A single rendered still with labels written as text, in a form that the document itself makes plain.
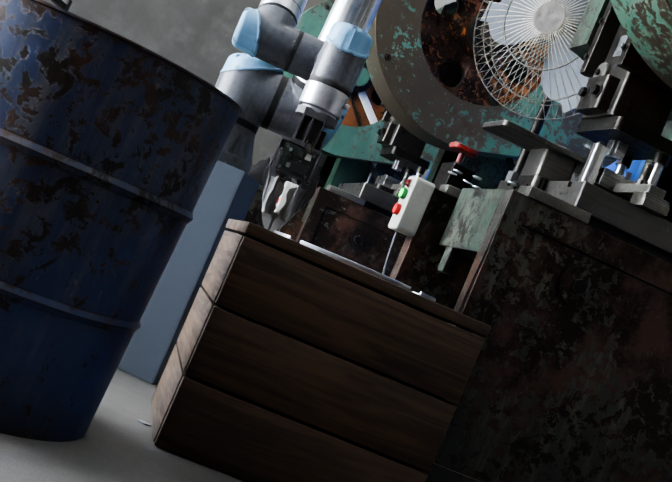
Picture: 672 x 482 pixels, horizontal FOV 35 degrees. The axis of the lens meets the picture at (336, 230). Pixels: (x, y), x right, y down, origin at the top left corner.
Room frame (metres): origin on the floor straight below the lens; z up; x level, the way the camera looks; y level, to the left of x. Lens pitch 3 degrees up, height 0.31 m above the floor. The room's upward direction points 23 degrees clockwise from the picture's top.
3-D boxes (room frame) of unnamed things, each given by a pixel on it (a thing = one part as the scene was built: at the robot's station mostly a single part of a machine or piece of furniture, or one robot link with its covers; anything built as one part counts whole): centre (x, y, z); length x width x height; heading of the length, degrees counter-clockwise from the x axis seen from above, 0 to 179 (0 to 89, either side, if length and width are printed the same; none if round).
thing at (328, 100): (1.75, 0.10, 0.58); 0.08 x 0.08 x 0.05
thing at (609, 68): (2.36, -0.47, 1.04); 0.17 x 0.15 x 0.30; 103
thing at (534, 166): (2.32, -0.34, 0.72); 0.25 x 0.14 x 0.14; 103
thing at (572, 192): (2.37, -0.51, 0.68); 0.45 x 0.30 x 0.06; 13
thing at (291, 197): (1.74, 0.09, 0.40); 0.06 x 0.03 x 0.09; 179
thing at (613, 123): (2.37, -0.52, 0.86); 0.20 x 0.16 x 0.05; 13
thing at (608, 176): (2.36, -0.51, 0.76); 0.15 x 0.09 x 0.05; 13
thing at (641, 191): (2.20, -0.55, 0.76); 0.17 x 0.06 x 0.10; 13
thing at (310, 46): (1.84, 0.13, 0.66); 0.11 x 0.11 x 0.08; 7
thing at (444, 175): (2.61, -0.22, 0.62); 0.10 x 0.06 x 0.20; 13
